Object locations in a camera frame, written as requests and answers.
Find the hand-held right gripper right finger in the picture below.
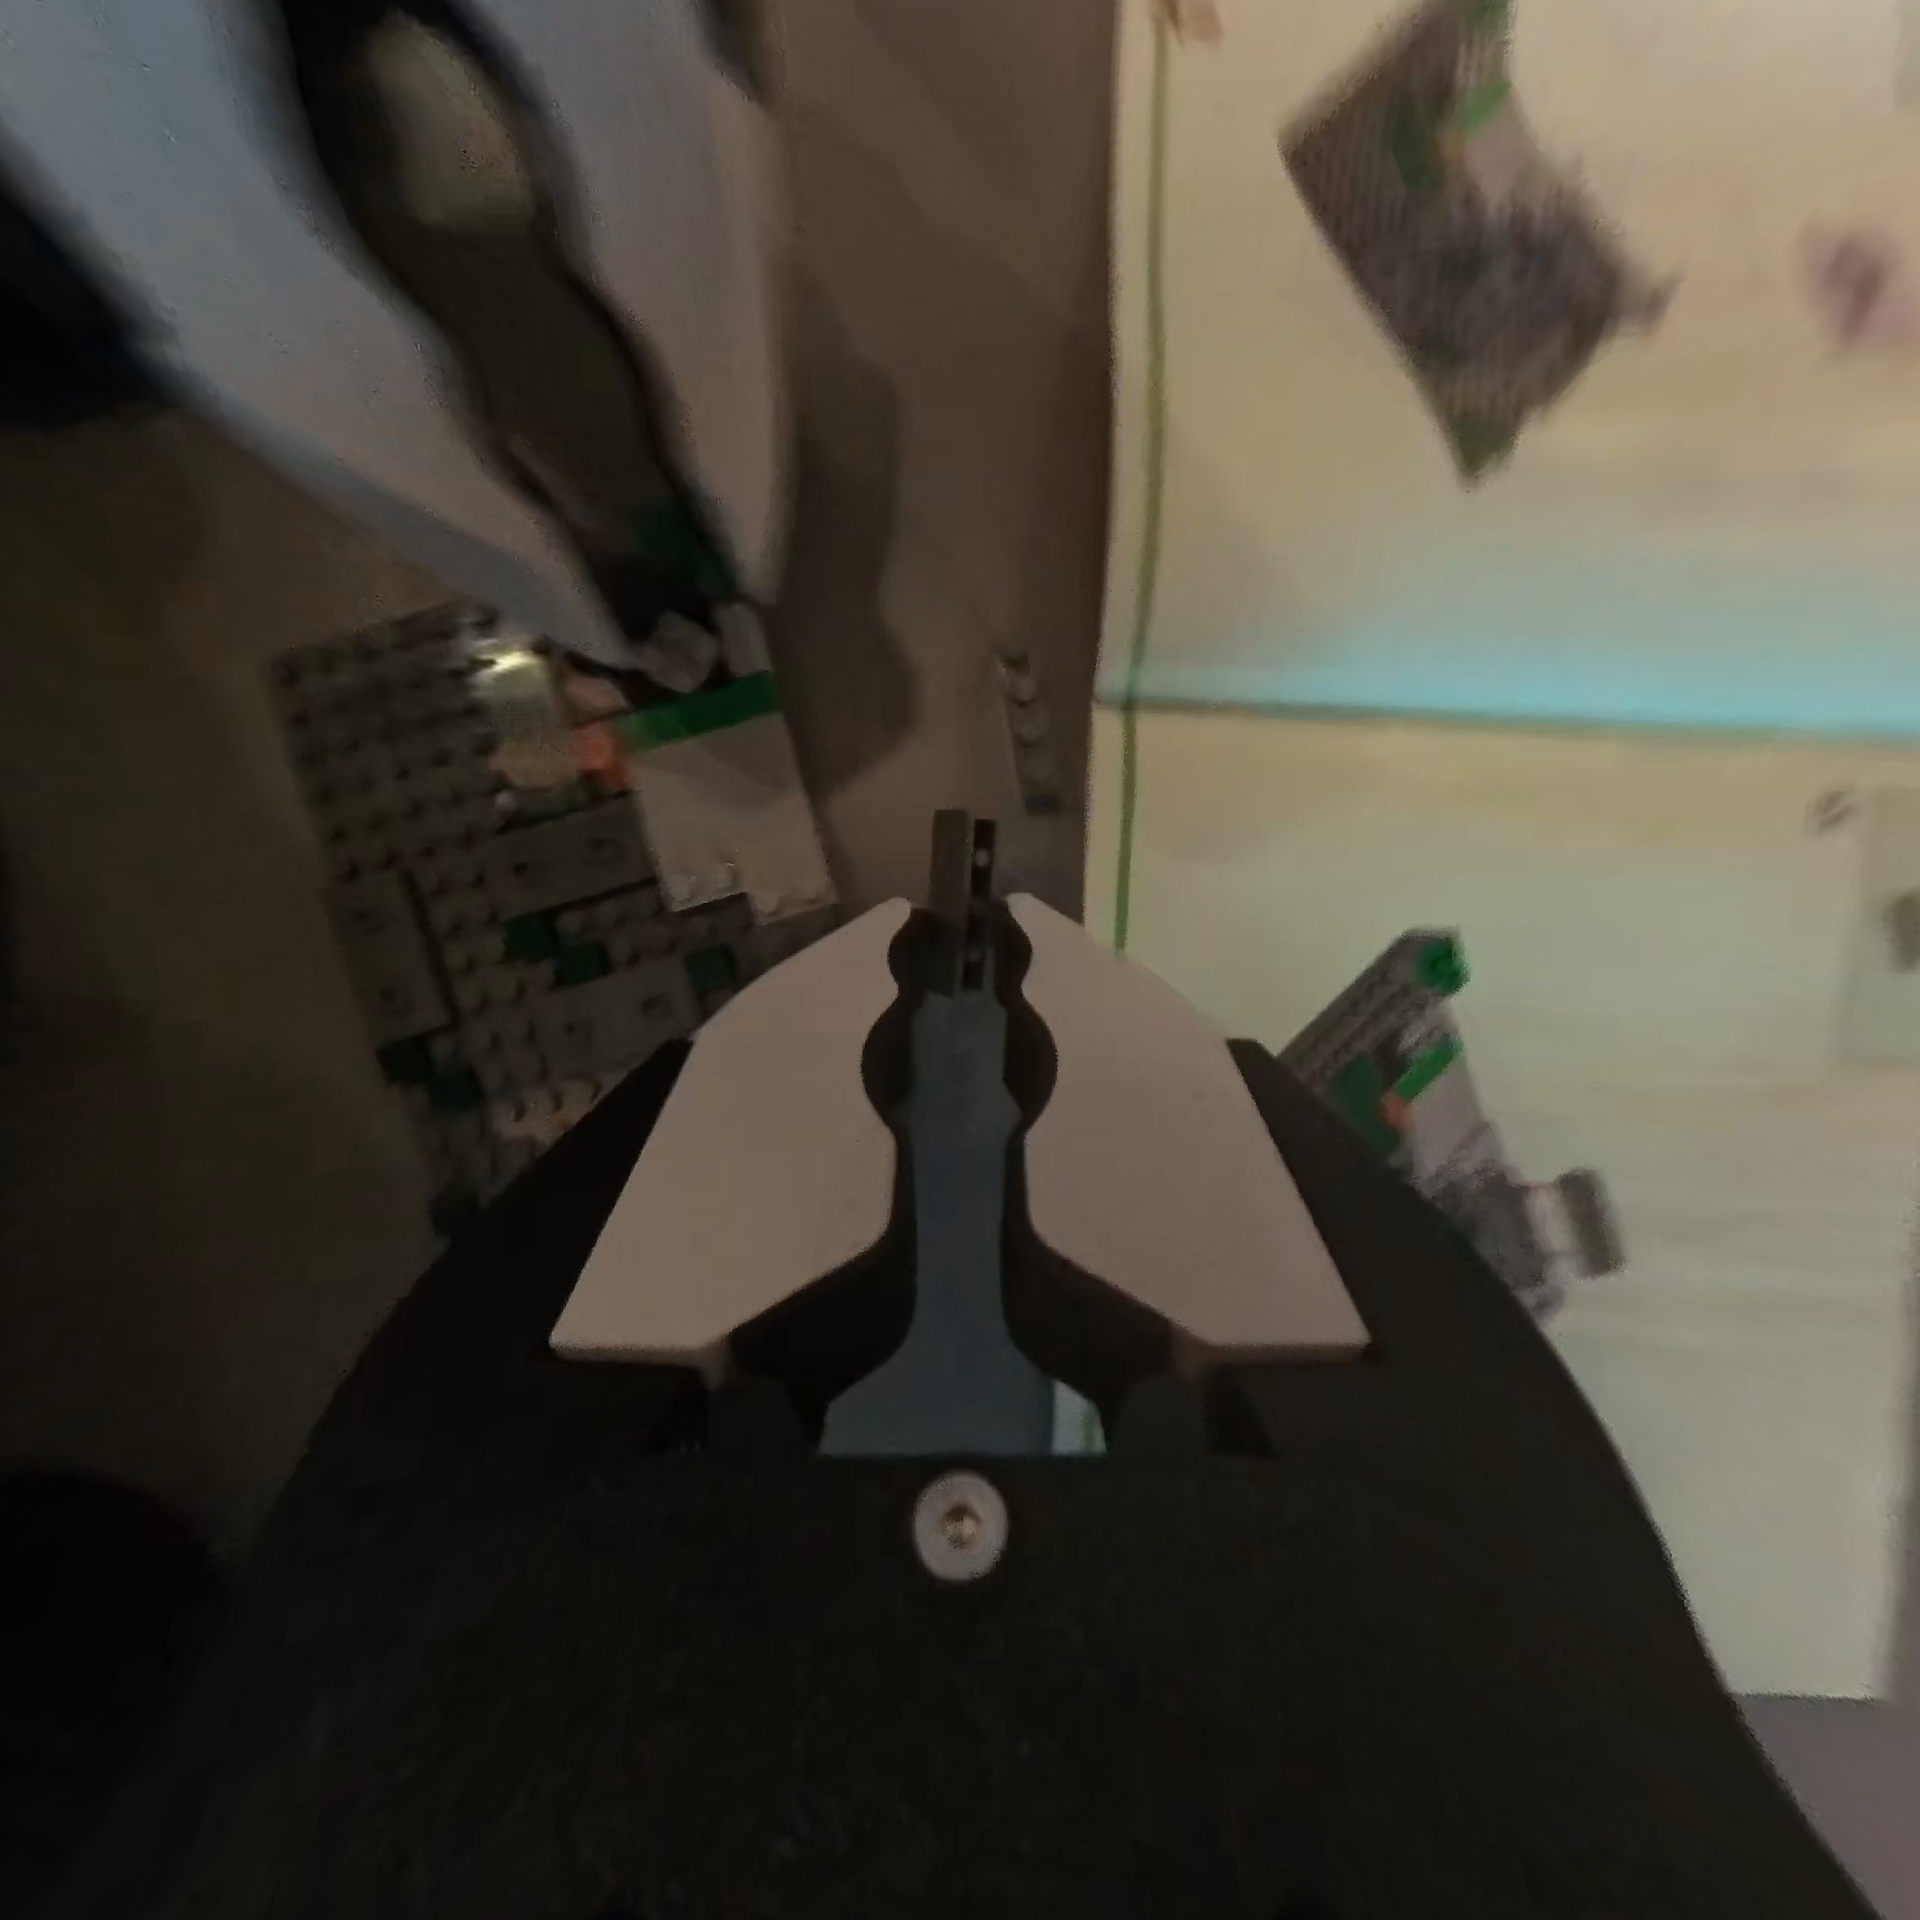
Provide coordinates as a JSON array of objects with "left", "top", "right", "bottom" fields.
[{"left": 999, "top": 892, "right": 1373, "bottom": 1356}]

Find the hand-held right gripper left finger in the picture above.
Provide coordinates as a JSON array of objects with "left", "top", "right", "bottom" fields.
[{"left": 548, "top": 895, "right": 922, "bottom": 1368}]

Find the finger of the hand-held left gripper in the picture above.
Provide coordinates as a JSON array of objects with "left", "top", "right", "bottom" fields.
[
  {"left": 450, "top": 0, "right": 784, "bottom": 607},
  {"left": 0, "top": 0, "right": 636, "bottom": 673}
]

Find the dark grey toy brick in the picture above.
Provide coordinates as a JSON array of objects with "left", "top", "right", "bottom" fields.
[{"left": 928, "top": 808, "right": 1002, "bottom": 1000}]

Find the grey brick baseplate model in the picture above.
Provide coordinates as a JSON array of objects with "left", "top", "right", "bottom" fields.
[{"left": 270, "top": 576, "right": 840, "bottom": 1233}]

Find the brick instruction booklet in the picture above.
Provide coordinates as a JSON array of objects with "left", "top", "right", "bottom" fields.
[{"left": 1087, "top": 0, "right": 1920, "bottom": 1706}]

